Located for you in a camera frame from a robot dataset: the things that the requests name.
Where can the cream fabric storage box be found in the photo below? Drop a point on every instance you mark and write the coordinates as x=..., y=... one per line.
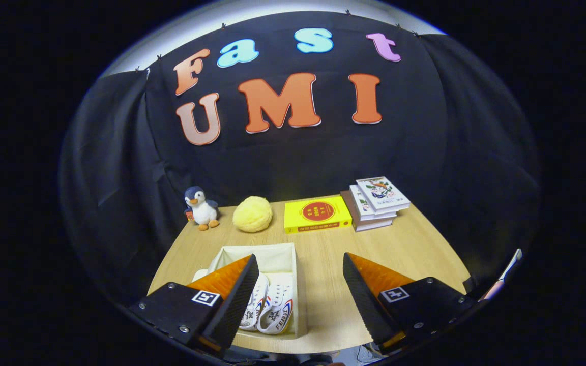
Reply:
x=277, y=256

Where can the yellow round plush bun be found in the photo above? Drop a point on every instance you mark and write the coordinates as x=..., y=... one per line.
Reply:
x=252, y=214

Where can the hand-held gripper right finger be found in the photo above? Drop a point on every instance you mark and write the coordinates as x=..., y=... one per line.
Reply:
x=367, y=305

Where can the brown book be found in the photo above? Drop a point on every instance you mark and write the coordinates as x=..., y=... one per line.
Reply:
x=372, y=225

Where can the yellow book with red circle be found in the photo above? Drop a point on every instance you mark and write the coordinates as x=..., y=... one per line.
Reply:
x=317, y=214

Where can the white illustrated book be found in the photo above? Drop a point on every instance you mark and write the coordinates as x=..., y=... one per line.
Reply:
x=382, y=193
x=360, y=202

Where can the white shoe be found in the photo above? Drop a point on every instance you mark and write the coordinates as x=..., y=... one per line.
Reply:
x=279, y=305
x=256, y=300

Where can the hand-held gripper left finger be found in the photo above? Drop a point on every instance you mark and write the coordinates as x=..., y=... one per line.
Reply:
x=234, y=305

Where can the penguin plush toy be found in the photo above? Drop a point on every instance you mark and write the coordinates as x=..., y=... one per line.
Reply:
x=202, y=209

